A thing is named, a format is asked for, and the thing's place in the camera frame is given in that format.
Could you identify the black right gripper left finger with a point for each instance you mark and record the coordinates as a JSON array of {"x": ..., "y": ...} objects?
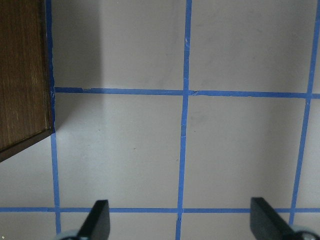
[{"x": 97, "y": 225}]

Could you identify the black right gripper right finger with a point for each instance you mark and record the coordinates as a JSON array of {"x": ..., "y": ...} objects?
[{"x": 267, "y": 224}]

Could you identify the dark wooden drawer cabinet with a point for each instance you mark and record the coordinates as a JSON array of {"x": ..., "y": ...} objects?
[{"x": 25, "y": 100}]

